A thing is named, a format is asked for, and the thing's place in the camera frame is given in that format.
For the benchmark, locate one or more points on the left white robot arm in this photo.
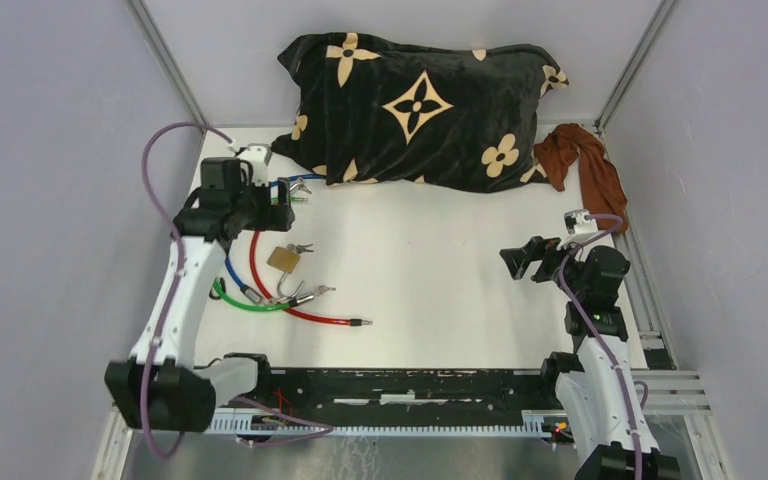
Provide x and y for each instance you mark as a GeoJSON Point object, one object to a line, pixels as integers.
{"type": "Point", "coordinates": [157, 386]}

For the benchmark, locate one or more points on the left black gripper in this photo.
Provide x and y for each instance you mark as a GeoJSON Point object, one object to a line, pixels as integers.
{"type": "Point", "coordinates": [277, 218]}

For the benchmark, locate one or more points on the brown cloth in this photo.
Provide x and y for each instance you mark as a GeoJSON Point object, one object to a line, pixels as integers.
{"type": "Point", "coordinates": [600, 184]}

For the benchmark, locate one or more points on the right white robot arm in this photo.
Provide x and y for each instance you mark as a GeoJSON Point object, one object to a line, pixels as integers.
{"type": "Point", "coordinates": [594, 382]}

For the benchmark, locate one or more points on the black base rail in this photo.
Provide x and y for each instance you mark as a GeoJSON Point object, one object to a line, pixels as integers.
{"type": "Point", "coordinates": [434, 403]}

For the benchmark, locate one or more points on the black floral pillow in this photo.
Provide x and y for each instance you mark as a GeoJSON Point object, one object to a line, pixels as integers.
{"type": "Point", "coordinates": [373, 111]}

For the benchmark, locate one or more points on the padlock keys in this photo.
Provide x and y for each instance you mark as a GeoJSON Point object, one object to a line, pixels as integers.
{"type": "Point", "coordinates": [300, 249]}

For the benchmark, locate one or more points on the brass padlock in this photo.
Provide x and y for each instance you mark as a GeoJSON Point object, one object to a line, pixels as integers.
{"type": "Point", "coordinates": [286, 262]}

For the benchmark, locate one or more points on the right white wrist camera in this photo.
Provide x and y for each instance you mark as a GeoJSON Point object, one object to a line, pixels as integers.
{"type": "Point", "coordinates": [581, 228]}

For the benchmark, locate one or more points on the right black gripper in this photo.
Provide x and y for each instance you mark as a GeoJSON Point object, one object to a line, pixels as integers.
{"type": "Point", "coordinates": [517, 259]}

